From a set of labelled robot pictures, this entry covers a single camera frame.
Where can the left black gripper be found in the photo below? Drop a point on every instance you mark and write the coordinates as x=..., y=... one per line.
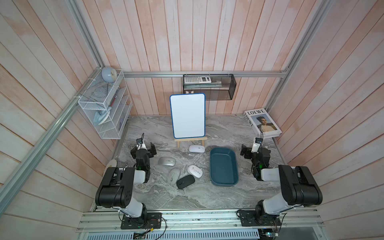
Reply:
x=144, y=151

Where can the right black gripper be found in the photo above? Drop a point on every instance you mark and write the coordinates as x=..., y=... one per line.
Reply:
x=248, y=151

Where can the silver computer mouse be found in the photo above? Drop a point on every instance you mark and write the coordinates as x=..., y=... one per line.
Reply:
x=167, y=161

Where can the grey-white computer mouse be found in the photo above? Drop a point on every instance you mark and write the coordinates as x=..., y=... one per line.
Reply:
x=173, y=176

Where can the black computer mouse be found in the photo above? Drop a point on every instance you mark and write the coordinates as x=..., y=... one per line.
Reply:
x=185, y=182

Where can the white mouse with logo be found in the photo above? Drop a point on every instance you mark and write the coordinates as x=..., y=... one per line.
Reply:
x=195, y=171

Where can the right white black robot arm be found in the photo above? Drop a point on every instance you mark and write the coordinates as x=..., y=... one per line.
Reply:
x=298, y=186

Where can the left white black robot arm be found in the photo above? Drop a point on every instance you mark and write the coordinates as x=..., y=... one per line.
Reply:
x=116, y=188

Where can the teal storage box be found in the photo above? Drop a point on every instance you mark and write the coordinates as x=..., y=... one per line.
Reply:
x=223, y=167

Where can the white mouse near easel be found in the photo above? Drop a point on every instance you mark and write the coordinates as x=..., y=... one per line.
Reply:
x=197, y=149

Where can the white tape roll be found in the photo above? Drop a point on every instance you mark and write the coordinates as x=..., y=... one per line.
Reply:
x=110, y=164

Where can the Loewe book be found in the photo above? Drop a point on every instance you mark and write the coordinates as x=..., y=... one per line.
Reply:
x=262, y=123

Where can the blue-framed whiteboard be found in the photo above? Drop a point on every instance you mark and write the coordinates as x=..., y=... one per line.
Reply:
x=188, y=113

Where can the white calculator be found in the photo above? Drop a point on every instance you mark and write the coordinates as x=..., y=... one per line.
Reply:
x=192, y=80

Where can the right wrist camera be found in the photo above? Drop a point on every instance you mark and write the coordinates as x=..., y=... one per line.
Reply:
x=257, y=143

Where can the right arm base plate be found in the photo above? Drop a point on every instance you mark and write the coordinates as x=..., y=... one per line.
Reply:
x=257, y=218

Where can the white wire shelf rack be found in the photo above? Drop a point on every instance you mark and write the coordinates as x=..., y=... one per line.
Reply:
x=107, y=105

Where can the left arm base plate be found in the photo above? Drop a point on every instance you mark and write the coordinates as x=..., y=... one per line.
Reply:
x=145, y=221

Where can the aluminium front rail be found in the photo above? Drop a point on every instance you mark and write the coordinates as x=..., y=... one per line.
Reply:
x=207, y=224

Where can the black mesh wall basket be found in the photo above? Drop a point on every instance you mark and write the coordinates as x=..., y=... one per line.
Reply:
x=222, y=87

